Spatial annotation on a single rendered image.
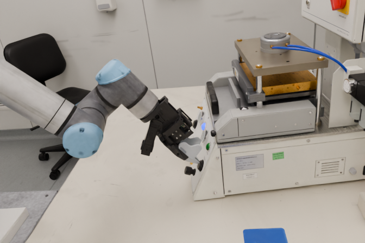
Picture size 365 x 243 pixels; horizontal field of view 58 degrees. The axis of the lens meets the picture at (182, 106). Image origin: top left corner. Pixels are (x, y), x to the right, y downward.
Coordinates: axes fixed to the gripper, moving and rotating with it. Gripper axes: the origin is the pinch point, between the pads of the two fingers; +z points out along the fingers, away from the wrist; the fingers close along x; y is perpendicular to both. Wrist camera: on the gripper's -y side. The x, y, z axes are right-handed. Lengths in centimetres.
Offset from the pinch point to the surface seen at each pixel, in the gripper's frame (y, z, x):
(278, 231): 9.3, 19.0, -18.2
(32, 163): -155, -3, 141
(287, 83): 32.7, -0.7, 2.0
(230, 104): 16.8, -2.5, 9.3
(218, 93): 15.0, -3.8, 18.2
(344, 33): 49.7, -3.7, -0.4
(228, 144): 12.1, -0.8, -5.3
